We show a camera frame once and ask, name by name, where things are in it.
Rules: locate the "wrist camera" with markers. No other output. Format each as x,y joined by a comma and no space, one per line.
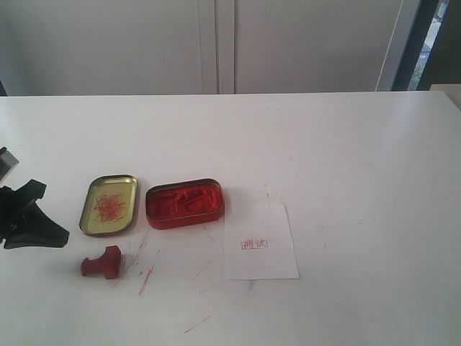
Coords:
7,163

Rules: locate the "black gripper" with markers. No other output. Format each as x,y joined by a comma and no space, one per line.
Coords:
23,223

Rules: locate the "white paper sheet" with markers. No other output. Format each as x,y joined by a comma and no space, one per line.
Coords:
258,242

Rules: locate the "red stamp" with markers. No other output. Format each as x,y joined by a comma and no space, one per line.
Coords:
108,264

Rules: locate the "gold tin lid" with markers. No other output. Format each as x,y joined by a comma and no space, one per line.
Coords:
110,205

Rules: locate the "red ink tin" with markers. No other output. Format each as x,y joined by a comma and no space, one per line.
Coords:
184,204

